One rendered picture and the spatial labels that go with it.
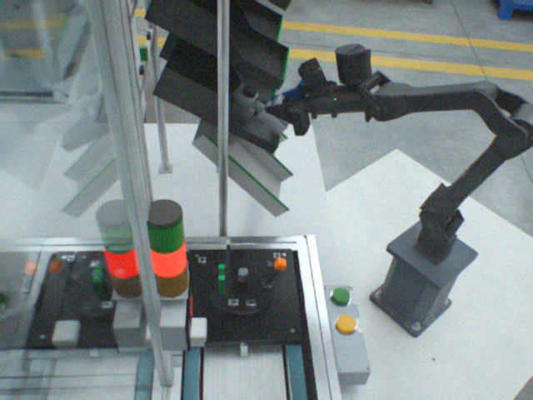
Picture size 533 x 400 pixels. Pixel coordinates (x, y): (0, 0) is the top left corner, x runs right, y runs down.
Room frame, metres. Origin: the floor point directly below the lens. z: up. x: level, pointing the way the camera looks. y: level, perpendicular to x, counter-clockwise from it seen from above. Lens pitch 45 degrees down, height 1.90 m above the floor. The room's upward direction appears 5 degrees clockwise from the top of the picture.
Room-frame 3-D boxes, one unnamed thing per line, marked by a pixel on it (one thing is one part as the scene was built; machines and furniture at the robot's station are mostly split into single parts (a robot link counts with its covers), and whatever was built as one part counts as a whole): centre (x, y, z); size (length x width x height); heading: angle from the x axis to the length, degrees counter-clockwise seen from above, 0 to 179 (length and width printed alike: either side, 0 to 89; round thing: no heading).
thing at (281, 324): (0.66, 0.04, 0.96); 0.24 x 0.24 x 0.02; 7
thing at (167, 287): (0.45, 0.14, 1.28); 0.05 x 0.05 x 0.05
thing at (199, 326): (0.55, 0.13, 0.97); 0.05 x 0.05 x 0.04; 7
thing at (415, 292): (0.75, -0.36, 0.96); 0.15 x 0.15 x 0.20; 45
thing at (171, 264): (0.45, 0.14, 1.33); 0.05 x 0.05 x 0.05
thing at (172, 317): (0.45, 0.14, 1.29); 0.12 x 0.05 x 0.25; 7
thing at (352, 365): (0.60, -0.18, 0.93); 0.21 x 0.07 x 0.06; 7
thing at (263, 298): (0.66, 0.04, 0.98); 0.14 x 0.14 x 0.02
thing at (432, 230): (0.75, -0.35, 1.15); 0.09 x 0.07 x 0.06; 146
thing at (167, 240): (0.45, 0.14, 1.38); 0.05 x 0.05 x 0.05
